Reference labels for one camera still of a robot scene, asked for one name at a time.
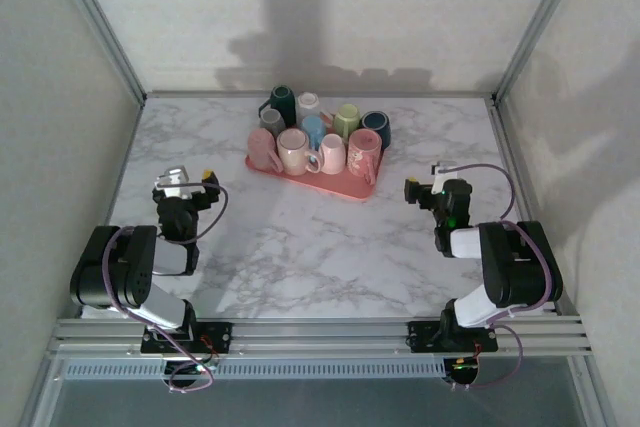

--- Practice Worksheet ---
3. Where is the navy blue mug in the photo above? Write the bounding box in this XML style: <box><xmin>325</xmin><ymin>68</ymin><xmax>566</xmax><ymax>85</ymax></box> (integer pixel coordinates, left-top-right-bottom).
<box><xmin>360</xmin><ymin>110</ymin><xmax>393</xmax><ymax>151</ymax></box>

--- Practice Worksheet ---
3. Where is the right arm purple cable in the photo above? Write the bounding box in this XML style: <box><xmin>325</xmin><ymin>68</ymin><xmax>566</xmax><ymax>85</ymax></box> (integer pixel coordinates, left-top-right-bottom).
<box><xmin>452</xmin><ymin>163</ymin><xmax>556</xmax><ymax>391</ymax></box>

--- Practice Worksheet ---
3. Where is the pink mug purple interior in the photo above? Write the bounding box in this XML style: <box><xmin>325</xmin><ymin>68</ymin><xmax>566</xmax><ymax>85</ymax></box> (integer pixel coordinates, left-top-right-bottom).
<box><xmin>275</xmin><ymin>128</ymin><xmax>322</xmax><ymax>176</ymax></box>

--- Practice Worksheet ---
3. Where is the light green mug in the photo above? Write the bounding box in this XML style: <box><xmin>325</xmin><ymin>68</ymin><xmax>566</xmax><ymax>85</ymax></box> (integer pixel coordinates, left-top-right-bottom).
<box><xmin>333</xmin><ymin>103</ymin><xmax>362</xmax><ymax>142</ymax></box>

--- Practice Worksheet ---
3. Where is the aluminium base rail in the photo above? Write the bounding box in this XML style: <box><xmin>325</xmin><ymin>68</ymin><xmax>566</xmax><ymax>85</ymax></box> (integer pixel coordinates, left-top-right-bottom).
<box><xmin>47</xmin><ymin>315</ymin><xmax>594</xmax><ymax>361</ymax></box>

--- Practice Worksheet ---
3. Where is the pale pink mug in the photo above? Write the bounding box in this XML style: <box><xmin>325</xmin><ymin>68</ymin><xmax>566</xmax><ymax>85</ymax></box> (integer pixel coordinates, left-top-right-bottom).
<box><xmin>318</xmin><ymin>133</ymin><xmax>348</xmax><ymax>175</ymax></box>

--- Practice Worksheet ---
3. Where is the aluminium side rail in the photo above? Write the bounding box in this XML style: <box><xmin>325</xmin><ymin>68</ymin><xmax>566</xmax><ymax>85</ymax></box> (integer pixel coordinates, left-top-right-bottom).
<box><xmin>487</xmin><ymin>99</ymin><xmax>584</xmax><ymax>321</ymax></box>

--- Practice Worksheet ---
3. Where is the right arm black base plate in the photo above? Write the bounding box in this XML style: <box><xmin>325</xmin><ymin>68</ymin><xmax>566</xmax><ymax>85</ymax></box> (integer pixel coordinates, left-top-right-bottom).
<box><xmin>408</xmin><ymin>320</ymin><xmax>500</xmax><ymax>354</ymax></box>

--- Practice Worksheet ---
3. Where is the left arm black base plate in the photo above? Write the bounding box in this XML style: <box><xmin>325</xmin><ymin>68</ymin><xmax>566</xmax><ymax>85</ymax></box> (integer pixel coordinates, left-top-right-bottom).
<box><xmin>140</xmin><ymin>321</ymin><xmax>235</xmax><ymax>355</ymax></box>

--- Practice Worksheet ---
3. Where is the grey mug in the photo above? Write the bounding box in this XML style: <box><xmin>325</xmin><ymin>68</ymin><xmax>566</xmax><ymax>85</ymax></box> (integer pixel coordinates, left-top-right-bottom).
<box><xmin>259</xmin><ymin>107</ymin><xmax>287</xmax><ymax>141</ymax></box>

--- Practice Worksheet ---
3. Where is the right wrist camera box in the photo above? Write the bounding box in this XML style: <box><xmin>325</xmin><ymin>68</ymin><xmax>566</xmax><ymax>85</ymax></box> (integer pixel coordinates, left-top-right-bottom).
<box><xmin>430</xmin><ymin>160</ymin><xmax>457</xmax><ymax>194</ymax></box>

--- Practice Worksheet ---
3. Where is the grey slotted cable duct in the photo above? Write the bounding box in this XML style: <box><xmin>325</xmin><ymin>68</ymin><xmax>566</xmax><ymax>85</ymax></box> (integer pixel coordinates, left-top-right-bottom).
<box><xmin>58</xmin><ymin>359</ymin><xmax>450</xmax><ymax>382</ymax></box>

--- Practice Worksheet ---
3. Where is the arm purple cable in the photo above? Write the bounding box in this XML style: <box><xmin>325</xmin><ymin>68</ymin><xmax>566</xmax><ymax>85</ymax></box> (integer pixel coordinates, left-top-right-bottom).
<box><xmin>452</xmin><ymin>163</ymin><xmax>556</xmax><ymax>391</ymax></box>
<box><xmin>102</xmin><ymin>184</ymin><xmax>231</xmax><ymax>393</ymax></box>

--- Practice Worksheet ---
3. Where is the pink floral mug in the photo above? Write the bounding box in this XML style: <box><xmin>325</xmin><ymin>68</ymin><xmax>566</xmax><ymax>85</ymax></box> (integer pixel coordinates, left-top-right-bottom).
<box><xmin>346</xmin><ymin>128</ymin><xmax>385</xmax><ymax>186</ymax></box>

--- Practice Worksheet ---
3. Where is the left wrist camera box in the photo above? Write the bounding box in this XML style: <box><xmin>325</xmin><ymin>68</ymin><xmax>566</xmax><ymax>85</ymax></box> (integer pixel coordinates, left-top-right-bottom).
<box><xmin>152</xmin><ymin>164</ymin><xmax>206</xmax><ymax>201</ymax></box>

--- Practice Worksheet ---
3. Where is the aluminium frame post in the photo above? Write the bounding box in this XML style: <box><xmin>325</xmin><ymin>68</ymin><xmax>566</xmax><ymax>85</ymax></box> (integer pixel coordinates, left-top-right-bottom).
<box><xmin>47</xmin><ymin>0</ymin><xmax>148</xmax><ymax>107</ymax></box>
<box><xmin>492</xmin><ymin>0</ymin><xmax>592</xmax><ymax>107</ymax></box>

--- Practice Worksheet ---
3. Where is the light blue mug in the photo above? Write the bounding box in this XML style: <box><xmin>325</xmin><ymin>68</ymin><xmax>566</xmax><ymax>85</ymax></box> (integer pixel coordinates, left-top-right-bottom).
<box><xmin>300</xmin><ymin>114</ymin><xmax>328</xmax><ymax>152</ymax></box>

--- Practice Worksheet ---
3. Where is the pink plastic tray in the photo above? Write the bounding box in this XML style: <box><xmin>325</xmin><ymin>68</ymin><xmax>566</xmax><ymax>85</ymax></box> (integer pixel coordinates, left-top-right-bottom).
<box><xmin>243</xmin><ymin>119</ymin><xmax>386</xmax><ymax>203</ymax></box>

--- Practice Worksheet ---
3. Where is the dark green mug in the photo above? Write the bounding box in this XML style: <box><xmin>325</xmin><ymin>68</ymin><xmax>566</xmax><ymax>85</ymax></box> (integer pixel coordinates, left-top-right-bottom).
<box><xmin>257</xmin><ymin>84</ymin><xmax>298</xmax><ymax>127</ymax></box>

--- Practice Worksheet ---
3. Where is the white mug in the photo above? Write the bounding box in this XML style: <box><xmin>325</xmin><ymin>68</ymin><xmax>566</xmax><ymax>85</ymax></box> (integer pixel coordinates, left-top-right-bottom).
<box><xmin>296</xmin><ymin>91</ymin><xmax>334</xmax><ymax>124</ymax></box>

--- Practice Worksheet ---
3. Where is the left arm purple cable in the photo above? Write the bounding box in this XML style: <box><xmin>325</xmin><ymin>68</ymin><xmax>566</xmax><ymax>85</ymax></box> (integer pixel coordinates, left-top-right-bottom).
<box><xmin>102</xmin><ymin>184</ymin><xmax>231</xmax><ymax>393</ymax></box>

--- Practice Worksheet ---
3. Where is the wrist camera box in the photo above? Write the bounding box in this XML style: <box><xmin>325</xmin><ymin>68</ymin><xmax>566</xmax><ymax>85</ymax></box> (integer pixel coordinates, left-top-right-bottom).
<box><xmin>152</xmin><ymin>164</ymin><xmax>206</xmax><ymax>201</ymax></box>
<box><xmin>430</xmin><ymin>160</ymin><xmax>457</xmax><ymax>194</ymax></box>

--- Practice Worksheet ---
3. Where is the salmon pink speckled mug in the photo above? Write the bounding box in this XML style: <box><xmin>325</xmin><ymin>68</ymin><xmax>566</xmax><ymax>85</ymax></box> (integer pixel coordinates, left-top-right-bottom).
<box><xmin>246</xmin><ymin>127</ymin><xmax>282</xmax><ymax>172</ymax></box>

